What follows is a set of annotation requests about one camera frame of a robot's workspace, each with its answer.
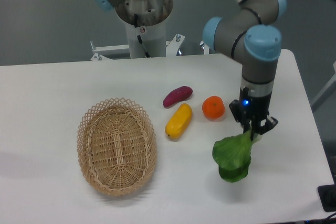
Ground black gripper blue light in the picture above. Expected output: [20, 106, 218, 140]
[229, 87, 278, 141]

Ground green leafy vegetable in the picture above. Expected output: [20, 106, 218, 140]
[212, 130, 262, 183]

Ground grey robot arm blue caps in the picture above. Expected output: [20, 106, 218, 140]
[95, 0, 287, 140]

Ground orange tangerine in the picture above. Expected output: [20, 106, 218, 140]
[202, 96, 226, 119]

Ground purple sweet potato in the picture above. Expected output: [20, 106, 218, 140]
[162, 86, 193, 108]

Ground yellow mango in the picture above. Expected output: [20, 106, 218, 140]
[165, 103, 193, 141]

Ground white table leg right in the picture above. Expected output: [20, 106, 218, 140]
[310, 62, 335, 113]

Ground black device at table edge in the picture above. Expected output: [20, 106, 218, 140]
[317, 184, 335, 212]

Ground woven wicker basket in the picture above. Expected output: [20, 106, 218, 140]
[77, 98, 157, 197]

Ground black cable on pedestal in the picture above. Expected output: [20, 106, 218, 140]
[133, 14, 151, 58]

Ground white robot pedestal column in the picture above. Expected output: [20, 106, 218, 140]
[125, 22, 166, 58]

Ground white metal base frame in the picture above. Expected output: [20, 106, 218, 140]
[89, 34, 211, 61]

